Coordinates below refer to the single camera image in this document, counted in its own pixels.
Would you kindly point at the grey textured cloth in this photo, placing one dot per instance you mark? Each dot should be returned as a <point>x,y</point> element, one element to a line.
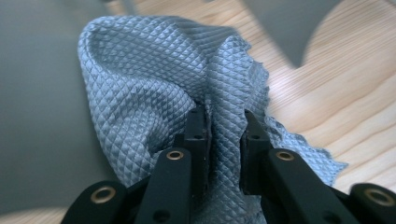
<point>149,87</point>

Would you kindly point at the grey expandable metal bookend rack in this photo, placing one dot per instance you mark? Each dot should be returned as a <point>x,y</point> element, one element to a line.
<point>37,109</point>

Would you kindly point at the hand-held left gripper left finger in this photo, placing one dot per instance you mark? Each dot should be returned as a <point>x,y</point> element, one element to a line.
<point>174,180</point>

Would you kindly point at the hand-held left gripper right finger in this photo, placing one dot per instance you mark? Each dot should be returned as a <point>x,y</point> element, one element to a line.
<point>295,186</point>

